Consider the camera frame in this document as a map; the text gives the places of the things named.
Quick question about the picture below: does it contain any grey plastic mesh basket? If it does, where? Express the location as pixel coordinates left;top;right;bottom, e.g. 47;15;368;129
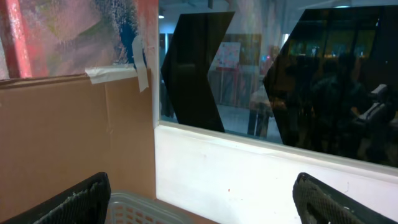
104;191;193;224

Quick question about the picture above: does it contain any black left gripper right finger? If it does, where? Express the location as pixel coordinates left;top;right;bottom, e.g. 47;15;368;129
292;172;397;224

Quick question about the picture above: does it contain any brown cardboard panel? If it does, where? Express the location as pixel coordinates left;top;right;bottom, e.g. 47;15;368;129
1;75;155;220

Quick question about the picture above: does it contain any white masking tape strip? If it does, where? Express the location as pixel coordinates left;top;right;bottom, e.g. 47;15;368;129
85;35;149;92

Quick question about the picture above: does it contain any glass window pane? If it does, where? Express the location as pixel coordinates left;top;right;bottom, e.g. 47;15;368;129
159;0;397;167

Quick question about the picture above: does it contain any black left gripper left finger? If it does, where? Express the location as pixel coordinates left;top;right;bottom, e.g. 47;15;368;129
3;172;111;224

